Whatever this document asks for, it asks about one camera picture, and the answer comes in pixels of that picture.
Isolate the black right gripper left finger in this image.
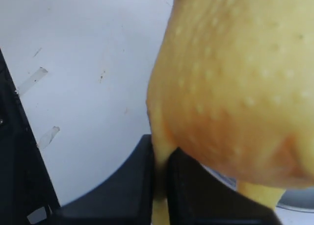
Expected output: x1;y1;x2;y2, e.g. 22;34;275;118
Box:
52;134;154;225

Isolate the yellow rubber chicken toy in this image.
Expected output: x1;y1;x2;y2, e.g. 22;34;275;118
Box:
146;0;314;225

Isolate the clear tape strip lower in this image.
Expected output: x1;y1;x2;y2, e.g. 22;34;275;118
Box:
37;126;60;149

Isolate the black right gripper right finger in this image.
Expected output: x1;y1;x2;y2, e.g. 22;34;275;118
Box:
167;149;281;225

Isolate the clear tape strip upper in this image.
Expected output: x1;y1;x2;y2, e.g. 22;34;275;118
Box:
16;67;48;96

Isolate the clear tape strip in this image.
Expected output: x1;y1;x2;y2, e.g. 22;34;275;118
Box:
37;126;60;149
16;67;48;96

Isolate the round stainless steel plate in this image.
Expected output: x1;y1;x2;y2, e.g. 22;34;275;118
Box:
277;187;314;213

